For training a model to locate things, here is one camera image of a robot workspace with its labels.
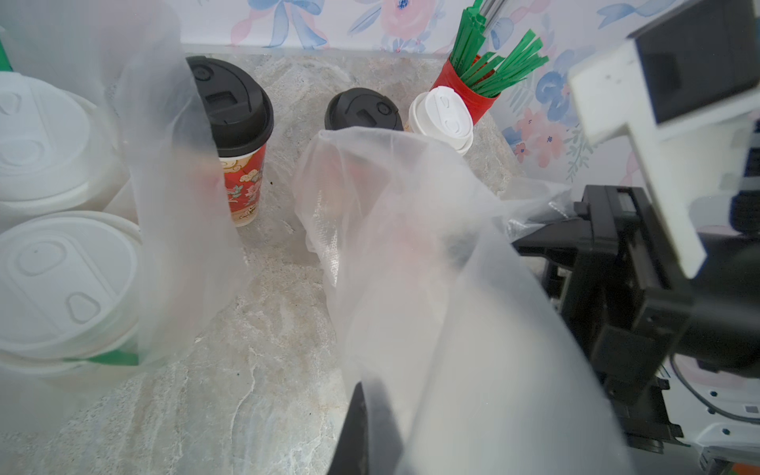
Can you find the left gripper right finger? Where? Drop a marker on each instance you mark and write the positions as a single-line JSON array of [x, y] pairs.
[[385, 444]]

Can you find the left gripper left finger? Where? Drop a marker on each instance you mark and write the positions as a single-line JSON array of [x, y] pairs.
[[352, 451]]

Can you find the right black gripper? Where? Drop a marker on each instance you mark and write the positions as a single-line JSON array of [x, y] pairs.
[[632, 310]]

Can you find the clear plastic carrier bag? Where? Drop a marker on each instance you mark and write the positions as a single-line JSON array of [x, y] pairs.
[[126, 58]]

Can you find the red straw holder cup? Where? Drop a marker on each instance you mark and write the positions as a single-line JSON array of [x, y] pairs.
[[477, 105]]

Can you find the white lid cup back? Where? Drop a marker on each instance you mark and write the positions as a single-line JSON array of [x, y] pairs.
[[441, 114]]

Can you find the green wrapped straws bundle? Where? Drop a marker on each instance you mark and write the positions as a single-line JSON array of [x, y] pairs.
[[485, 72]]

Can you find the red cup black lid right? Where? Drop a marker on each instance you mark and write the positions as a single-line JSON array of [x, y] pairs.
[[362, 107]]

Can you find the red cup black lid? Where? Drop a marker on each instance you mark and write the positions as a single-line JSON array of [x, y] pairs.
[[362, 107], [242, 121]]

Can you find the red cup black lid left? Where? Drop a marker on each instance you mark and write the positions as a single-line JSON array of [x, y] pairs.
[[242, 121]]

